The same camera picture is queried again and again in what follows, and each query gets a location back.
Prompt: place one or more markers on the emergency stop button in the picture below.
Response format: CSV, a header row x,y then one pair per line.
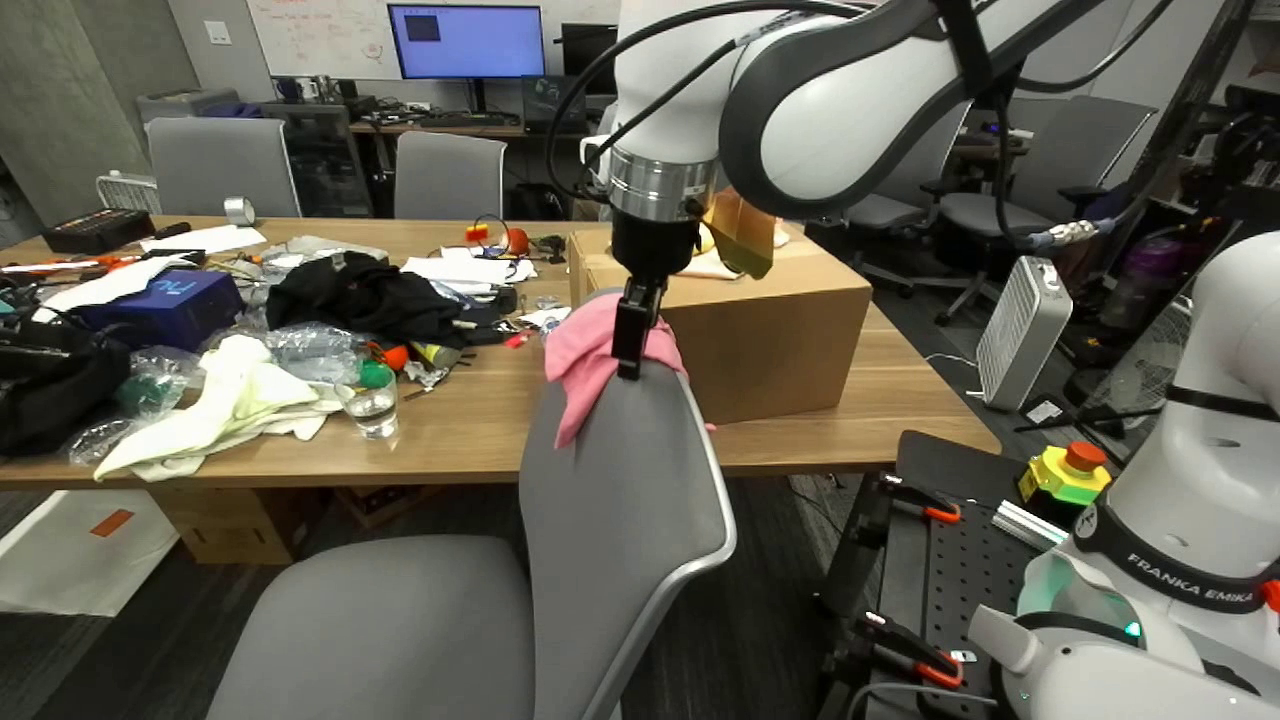
x,y
1067,474

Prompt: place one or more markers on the white papers stack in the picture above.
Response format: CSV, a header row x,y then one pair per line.
x,y
469,274

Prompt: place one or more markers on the clear plastic bags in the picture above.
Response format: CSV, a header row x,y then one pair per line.
x,y
328,358

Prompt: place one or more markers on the pink cloth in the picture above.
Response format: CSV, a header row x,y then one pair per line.
x,y
576,358

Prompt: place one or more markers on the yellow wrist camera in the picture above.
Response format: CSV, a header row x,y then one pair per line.
x,y
741,234

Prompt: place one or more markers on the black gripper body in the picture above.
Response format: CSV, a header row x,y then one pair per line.
x,y
653,254

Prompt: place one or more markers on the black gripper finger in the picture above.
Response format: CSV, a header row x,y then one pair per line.
x,y
620,344
640,340

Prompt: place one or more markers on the blue box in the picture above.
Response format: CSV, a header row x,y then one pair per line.
x,y
182,311

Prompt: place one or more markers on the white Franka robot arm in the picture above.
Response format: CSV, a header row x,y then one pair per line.
x,y
1163,603

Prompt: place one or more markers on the black bag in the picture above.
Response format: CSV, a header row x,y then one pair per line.
x,y
51,381

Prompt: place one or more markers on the cardboard box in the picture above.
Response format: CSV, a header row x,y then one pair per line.
x,y
774,344

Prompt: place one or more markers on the orange ball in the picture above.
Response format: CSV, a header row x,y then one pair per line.
x,y
518,240

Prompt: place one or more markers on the grey office chair foreground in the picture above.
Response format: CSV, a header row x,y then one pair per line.
x,y
544,624

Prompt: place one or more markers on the computer monitor lit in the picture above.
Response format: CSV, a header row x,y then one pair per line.
x,y
467,41

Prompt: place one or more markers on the black clothing pile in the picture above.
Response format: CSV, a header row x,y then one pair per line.
x,y
374,297

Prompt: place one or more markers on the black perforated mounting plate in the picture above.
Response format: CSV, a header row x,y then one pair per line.
x,y
914,556

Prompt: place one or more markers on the peach pink shirt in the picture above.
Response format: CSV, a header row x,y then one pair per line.
x,y
706,263

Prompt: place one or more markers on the green ball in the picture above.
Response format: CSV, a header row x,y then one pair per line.
x,y
374,379

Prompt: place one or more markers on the pale yellow cloth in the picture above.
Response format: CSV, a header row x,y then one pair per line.
x,y
244,392

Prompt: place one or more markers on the grey chair far middle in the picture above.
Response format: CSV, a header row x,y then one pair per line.
x,y
448,176

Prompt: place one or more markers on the grey chair far left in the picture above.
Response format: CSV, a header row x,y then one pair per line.
x,y
200,163

